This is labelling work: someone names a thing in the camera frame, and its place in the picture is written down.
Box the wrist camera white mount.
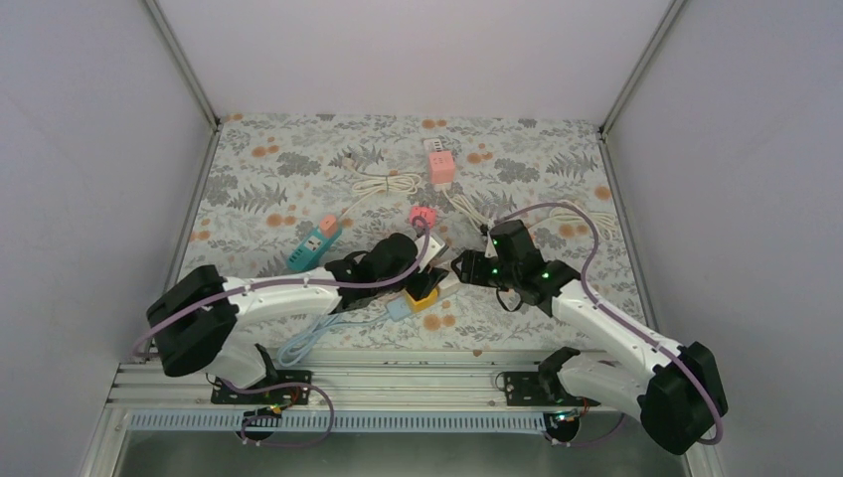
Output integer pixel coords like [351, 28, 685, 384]
[415, 234, 448, 269]
[480, 224, 498, 258]

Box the yellow cube socket adapter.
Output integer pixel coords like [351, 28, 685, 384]
[403, 288, 439, 314]

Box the aluminium rail base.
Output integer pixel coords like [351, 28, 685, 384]
[104, 349, 703, 436]

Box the left aluminium corner post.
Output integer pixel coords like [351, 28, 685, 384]
[141, 0, 220, 130]

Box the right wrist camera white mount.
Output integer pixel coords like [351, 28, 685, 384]
[480, 224, 498, 258]

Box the salmon plug on teal strip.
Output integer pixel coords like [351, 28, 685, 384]
[318, 215, 340, 239]

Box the pink plug adapter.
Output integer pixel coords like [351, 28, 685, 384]
[409, 206, 437, 229]

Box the white power strip cable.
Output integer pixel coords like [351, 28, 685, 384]
[339, 152, 422, 222]

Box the blue coiled cable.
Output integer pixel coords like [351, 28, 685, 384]
[276, 309, 397, 369]

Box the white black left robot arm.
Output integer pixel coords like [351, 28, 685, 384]
[146, 233, 447, 402]

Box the aluminium corner frame post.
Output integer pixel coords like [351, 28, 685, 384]
[599, 0, 686, 140]

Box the white cube socket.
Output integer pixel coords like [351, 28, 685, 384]
[436, 273, 461, 299]

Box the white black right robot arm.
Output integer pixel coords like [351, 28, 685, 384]
[450, 220, 728, 455]

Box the floral patterned table mat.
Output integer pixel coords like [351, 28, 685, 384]
[182, 114, 645, 321]

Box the blue power strip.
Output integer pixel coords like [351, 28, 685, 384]
[386, 297, 414, 323]

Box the teal power strip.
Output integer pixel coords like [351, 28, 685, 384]
[286, 228, 342, 272]

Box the pink cube socket adapter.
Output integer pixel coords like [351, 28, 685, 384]
[428, 150, 456, 185]

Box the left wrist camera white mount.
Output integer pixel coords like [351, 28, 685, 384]
[415, 234, 448, 269]

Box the white power strip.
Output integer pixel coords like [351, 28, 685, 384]
[422, 138, 444, 153]

